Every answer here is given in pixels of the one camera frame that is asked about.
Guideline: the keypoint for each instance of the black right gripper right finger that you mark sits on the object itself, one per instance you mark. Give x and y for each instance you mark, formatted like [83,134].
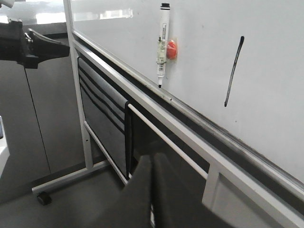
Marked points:
[173,204]

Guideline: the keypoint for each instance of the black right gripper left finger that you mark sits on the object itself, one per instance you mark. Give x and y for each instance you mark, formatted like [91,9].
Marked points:
[132,209]

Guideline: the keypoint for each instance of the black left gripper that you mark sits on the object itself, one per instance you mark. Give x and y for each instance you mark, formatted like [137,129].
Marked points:
[30,48]

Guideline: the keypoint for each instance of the white whiteboard marker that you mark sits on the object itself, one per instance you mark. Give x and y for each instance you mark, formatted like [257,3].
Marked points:
[162,41]

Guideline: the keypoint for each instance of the red round magnet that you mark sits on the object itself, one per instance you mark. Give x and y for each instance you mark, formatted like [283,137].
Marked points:
[171,50]

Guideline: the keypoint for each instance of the white whiteboard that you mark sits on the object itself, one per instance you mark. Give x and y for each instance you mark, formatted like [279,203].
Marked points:
[240,63]

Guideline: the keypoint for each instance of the black caster wheel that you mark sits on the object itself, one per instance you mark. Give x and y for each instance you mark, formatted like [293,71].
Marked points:
[44,198]

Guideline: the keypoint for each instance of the grey fabric hanging organizer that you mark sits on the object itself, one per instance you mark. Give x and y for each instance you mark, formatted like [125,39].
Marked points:
[107,114]

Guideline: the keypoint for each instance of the white whiteboard stand frame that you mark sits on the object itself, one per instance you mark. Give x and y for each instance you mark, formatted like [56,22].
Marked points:
[229,177]

